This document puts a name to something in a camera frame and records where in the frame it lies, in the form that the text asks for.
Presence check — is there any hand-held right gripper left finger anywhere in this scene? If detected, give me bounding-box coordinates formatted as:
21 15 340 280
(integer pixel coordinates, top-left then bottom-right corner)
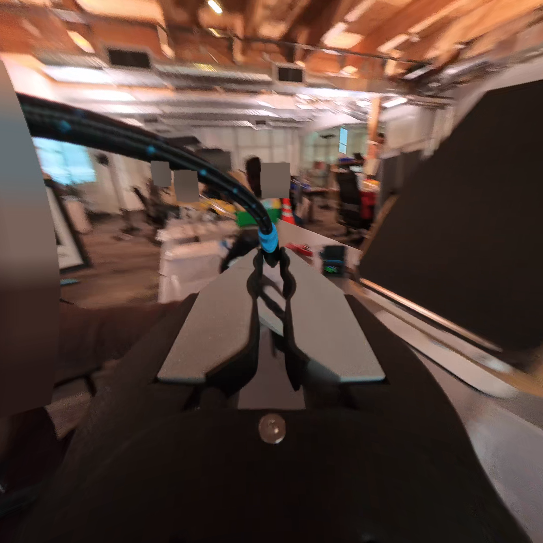
157 249 267 395

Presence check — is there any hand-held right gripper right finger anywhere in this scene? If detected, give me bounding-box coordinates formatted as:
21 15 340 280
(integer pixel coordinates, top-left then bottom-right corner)
273 248 387 392

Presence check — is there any green plastic bin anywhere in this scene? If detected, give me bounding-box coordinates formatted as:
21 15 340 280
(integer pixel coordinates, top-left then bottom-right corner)
235 208 281 230

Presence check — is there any clear plastic bin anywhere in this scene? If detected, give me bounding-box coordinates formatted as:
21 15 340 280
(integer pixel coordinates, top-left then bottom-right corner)
157 225 238 303

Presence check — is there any black office chair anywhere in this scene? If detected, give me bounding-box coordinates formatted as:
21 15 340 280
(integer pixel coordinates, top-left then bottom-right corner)
335 170 379 239

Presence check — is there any black monitor silver stand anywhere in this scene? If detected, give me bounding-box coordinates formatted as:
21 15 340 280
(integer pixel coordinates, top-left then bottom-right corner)
358 78 543 399

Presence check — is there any black charging case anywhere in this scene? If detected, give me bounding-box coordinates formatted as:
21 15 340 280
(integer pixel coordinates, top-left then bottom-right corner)
319 245 349 276

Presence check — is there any black braided hdmi cable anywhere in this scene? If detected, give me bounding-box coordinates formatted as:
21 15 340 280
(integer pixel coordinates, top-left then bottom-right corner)
15 92 283 270

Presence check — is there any framed marker sign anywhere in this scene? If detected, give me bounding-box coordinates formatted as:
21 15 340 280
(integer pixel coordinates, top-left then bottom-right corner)
44 176 93 272

